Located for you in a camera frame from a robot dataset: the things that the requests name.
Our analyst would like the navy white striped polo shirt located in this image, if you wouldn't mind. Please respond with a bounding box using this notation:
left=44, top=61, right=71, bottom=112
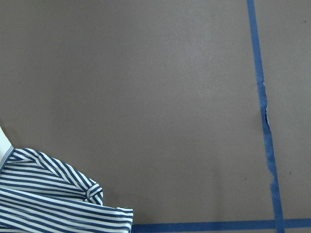
left=0, top=133, right=134, bottom=233

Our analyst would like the brown paper table cover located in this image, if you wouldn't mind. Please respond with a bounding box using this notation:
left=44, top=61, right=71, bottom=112
left=0, top=0, right=311, bottom=233

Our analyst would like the blue tape line lengthwise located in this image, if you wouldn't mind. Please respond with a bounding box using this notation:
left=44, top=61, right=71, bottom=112
left=246, top=0, right=285, bottom=233

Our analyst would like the blue tape line crosswise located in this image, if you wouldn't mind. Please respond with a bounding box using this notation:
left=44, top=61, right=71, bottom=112
left=132, top=218, right=311, bottom=233

